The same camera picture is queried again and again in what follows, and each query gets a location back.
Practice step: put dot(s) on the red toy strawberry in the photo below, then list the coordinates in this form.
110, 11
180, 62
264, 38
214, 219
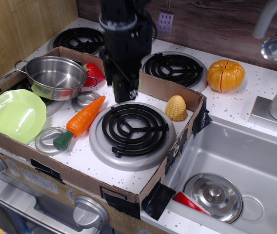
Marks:
94, 75

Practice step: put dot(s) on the grey sink basin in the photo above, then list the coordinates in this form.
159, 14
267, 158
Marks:
248, 159

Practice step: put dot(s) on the back left black burner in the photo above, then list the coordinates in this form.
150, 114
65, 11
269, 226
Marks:
82, 39

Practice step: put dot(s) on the steel pot with handles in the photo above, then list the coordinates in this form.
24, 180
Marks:
54, 78

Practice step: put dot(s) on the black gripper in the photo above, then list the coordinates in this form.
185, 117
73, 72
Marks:
124, 48

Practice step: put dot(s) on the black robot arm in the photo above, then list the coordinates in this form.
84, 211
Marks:
124, 12

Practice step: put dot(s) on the orange toy carrot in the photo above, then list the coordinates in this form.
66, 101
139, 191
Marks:
79, 123

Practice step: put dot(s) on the grey toy faucet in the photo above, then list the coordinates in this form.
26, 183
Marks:
264, 111

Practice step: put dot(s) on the grey stove top knob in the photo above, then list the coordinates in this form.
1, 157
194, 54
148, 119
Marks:
83, 100
44, 142

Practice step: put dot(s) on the back right black burner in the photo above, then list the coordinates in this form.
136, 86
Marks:
177, 67

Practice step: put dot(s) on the orange toy pumpkin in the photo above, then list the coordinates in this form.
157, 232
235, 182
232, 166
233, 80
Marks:
225, 75

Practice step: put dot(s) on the front right black burner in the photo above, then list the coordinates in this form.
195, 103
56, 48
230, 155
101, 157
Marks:
132, 136

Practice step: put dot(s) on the yellow toy corn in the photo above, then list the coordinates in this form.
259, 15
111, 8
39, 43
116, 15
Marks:
176, 108

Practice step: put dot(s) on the purple toy spatula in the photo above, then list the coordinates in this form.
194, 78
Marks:
165, 19

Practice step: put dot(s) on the red toy pepper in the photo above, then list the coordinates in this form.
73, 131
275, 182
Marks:
184, 199

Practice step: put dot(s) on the light green plastic plate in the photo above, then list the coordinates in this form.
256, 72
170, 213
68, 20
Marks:
22, 115

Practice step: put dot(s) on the grey oven door handle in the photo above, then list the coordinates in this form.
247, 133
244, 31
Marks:
24, 205

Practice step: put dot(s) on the steel pot lid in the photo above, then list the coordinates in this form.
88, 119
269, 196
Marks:
217, 195

